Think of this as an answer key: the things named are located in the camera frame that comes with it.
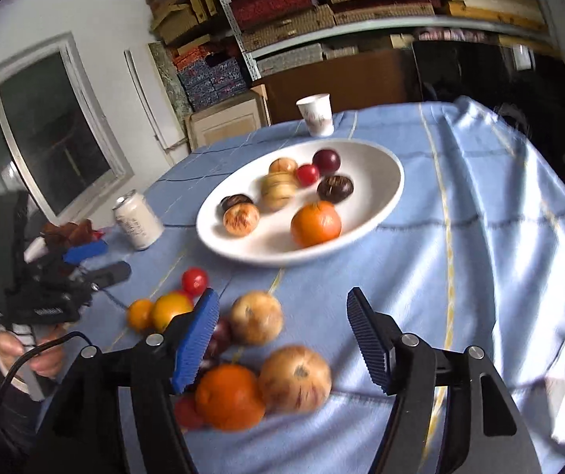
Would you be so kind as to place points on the brown peach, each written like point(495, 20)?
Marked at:
point(283, 164)

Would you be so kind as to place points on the stack of tan cardboard boxes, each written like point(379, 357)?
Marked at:
point(179, 19)

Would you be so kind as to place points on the wooden framed panel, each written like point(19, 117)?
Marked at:
point(228, 121)

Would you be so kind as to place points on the pale ribbed tangerine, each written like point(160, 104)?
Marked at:
point(278, 190)

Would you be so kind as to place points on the white oval plate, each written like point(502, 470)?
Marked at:
point(371, 197)

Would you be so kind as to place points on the dark window with white frame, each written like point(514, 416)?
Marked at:
point(50, 133)

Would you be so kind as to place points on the tan onion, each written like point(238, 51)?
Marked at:
point(295, 379)

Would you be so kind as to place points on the marble patterned slab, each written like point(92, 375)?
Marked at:
point(166, 74)

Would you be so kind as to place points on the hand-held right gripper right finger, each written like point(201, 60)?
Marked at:
point(369, 340)

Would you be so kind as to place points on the dark red plum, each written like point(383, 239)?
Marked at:
point(221, 338)
point(326, 160)

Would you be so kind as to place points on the white metal shelf rack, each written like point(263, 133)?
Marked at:
point(302, 40)

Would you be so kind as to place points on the stack of blue patterned boxes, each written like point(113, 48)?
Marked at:
point(213, 81)

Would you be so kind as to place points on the yellow orange round fruit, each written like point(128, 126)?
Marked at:
point(173, 312)
point(139, 314)

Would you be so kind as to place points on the brown wooden cabinet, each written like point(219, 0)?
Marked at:
point(337, 79)

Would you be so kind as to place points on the person's left hand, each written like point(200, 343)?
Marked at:
point(48, 358)

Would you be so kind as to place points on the cream beverage can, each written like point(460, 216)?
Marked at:
point(137, 219)

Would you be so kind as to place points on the red and white cloth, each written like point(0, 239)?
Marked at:
point(99, 233)

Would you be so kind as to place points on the tan round fruit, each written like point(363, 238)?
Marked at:
point(255, 317)

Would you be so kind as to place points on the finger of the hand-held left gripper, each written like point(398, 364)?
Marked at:
point(109, 275)
point(85, 253)

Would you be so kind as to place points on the white moulding strip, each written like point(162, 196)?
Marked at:
point(146, 103)

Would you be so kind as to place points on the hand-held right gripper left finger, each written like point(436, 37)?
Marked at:
point(196, 345)

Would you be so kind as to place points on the white paper cup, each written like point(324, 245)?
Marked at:
point(316, 113)

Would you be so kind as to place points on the speckled orange brown fruit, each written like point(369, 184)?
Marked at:
point(241, 219)

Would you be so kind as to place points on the stack of patterned flat boxes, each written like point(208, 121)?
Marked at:
point(272, 2)

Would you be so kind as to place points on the blue checkered tablecloth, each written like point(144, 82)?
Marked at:
point(460, 256)

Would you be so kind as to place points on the orange tangerine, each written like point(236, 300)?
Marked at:
point(315, 223)
point(228, 397)

